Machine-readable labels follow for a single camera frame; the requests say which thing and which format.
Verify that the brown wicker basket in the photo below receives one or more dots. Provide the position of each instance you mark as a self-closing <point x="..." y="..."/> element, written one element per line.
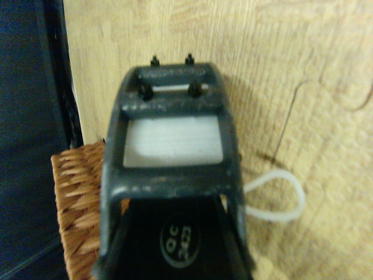
<point x="78" y="204"/>

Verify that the grey plush toy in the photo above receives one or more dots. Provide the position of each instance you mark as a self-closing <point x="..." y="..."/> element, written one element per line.
<point x="300" y="198"/>

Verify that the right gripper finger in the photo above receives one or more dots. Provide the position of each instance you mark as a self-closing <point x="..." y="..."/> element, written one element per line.
<point x="175" y="109"/>

